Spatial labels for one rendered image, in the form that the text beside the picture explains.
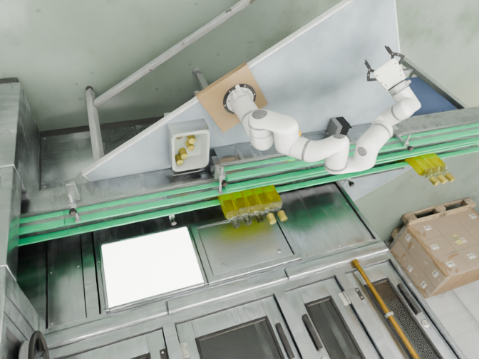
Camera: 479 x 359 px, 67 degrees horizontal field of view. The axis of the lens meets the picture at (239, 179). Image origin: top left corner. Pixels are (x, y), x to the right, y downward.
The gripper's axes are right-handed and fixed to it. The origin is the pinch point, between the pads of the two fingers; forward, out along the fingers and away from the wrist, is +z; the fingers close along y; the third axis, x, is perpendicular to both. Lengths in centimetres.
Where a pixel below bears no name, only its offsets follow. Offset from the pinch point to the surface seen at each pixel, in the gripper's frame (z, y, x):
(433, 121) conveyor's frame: -45, -8, 76
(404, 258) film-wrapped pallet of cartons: -221, 102, 350
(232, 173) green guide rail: -8, 79, -16
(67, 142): 62, 163, -8
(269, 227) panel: -41, 84, -3
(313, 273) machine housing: -69, 73, -12
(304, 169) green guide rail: -26, 57, 15
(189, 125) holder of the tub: 19, 78, -27
